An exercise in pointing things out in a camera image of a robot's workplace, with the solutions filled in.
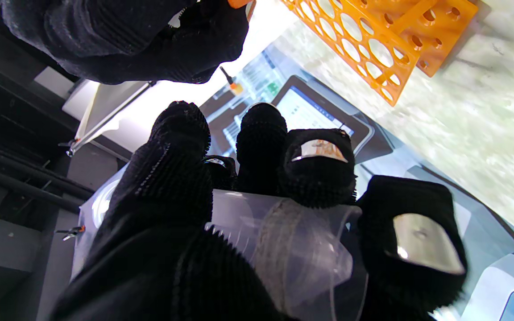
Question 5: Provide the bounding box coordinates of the grey wall box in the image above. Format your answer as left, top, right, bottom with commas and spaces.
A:
34, 67, 80, 97

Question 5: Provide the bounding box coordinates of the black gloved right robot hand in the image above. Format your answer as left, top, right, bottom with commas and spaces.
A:
0, 0, 251, 85

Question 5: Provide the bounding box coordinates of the orange test tube rack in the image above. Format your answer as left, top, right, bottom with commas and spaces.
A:
282, 0, 479, 107

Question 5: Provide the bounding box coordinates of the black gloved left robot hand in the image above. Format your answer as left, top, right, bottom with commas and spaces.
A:
50, 100, 468, 321

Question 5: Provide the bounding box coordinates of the grey framed light panel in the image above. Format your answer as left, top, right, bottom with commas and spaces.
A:
63, 80, 158, 153

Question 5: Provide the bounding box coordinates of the clear plastic test tube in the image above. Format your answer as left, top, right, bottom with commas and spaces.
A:
205, 189, 369, 321

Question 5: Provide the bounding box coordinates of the orange tipped spring clamp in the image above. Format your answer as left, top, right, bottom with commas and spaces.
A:
56, 225, 86, 242

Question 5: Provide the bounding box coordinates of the printed laboratory backdrop banner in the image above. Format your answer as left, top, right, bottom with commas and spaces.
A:
72, 42, 514, 321

